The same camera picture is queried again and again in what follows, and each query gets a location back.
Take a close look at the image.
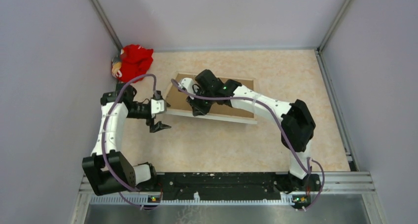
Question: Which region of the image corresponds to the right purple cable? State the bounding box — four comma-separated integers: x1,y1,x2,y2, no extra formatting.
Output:
171,78,325,211

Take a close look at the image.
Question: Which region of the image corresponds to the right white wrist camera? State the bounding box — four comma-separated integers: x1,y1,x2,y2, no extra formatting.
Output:
179,77,195,95

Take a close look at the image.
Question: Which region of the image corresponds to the aluminium front rail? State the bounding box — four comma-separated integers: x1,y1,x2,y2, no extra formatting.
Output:
72,171,385,224

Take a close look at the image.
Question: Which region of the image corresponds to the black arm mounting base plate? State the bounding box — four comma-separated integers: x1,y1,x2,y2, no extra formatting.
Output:
136,172,321,201

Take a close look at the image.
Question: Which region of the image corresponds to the red cloth doll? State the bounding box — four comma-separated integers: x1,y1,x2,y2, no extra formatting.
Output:
111,44,154,82

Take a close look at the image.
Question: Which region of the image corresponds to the brown cardboard backing board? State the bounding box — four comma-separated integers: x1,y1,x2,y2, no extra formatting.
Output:
166,73,255,119

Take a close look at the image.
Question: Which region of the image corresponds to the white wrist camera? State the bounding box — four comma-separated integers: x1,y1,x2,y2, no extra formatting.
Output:
179,77,195,95
150,99,167,116

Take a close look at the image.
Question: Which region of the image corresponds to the light wooden picture frame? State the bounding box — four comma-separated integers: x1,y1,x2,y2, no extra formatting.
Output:
162,71,259,125

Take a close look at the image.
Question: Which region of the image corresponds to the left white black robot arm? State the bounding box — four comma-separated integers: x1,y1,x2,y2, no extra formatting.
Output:
82,83,170,196

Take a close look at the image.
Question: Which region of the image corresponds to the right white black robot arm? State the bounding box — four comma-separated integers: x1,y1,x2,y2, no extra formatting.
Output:
179,70,316,190

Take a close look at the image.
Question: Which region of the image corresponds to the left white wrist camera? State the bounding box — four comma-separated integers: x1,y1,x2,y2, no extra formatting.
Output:
150,99,167,116

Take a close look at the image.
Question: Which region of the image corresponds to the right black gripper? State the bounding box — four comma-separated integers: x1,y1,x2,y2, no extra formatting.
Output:
186,88,215,116

